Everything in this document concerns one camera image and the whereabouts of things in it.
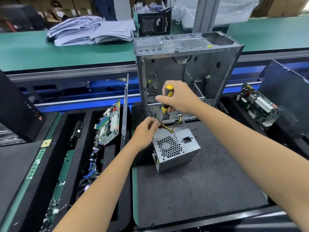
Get black foam tray with recess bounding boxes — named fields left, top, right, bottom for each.
left=219, top=93, right=309, bottom=161

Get green conveyor belt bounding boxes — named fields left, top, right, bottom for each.
left=0, top=14, right=309, bottom=74

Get small black rectangular component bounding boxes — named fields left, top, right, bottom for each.
left=69, top=119, right=84, bottom=146

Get person's left forearm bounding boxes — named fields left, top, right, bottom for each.
left=52, top=144, right=140, bottom=232

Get green motherboard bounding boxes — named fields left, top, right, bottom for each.
left=94, top=98, right=122, bottom=147

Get grey metal conveyor rail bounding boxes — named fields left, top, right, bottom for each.
left=6, top=49, right=309, bottom=85

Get silver metal computer case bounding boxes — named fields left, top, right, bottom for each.
left=133, top=31, right=245, bottom=125

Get silver power supply unit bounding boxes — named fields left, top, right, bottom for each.
left=152, top=126, right=202, bottom=174

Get long green memory strip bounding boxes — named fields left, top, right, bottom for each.
left=0, top=112, right=64, bottom=232
left=40, top=149, right=76, bottom=232

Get green board with white parts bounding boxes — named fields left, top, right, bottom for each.
left=236, top=82, right=284, bottom=131

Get black foam tray with slots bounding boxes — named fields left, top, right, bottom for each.
left=12, top=108, right=133, bottom=232

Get person's left hand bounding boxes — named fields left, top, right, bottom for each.
left=127, top=116, right=161, bottom=154

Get blue data cables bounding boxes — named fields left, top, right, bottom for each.
left=82, top=161, right=100, bottom=180

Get black cooler fan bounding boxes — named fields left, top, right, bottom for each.
left=78, top=177, right=94, bottom=194

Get yellow black handled screwdriver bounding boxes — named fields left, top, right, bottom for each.
left=156, top=84, right=176, bottom=125

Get grey metal post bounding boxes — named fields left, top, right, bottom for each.
left=192, top=0, right=223, bottom=35

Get black cardboard box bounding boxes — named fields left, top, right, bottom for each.
left=137, top=9, right=173, bottom=37

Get person's right forearm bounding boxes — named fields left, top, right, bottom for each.
left=190, top=100, right=309, bottom=231

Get stack of brown cardboard boxes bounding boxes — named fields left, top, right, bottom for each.
left=250, top=0, right=309, bottom=19

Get person's right hand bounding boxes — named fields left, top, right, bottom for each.
left=155, top=80, right=202, bottom=116

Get stack of grey paper sheets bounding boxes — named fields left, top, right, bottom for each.
left=46, top=15, right=137, bottom=48

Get large black metal panel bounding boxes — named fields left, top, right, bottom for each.
left=258, top=59, right=309, bottom=141

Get black foam work mat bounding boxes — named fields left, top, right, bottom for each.
left=130, top=100, right=269, bottom=228
left=0, top=112, right=58, bottom=226

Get dark grey case side panel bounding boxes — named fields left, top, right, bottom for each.
left=119, top=74, right=130, bottom=151

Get clear plastic bag pile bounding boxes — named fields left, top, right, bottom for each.
left=170, top=0, right=262, bottom=30

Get black rectangular device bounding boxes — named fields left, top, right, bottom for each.
left=0, top=70, right=47, bottom=147

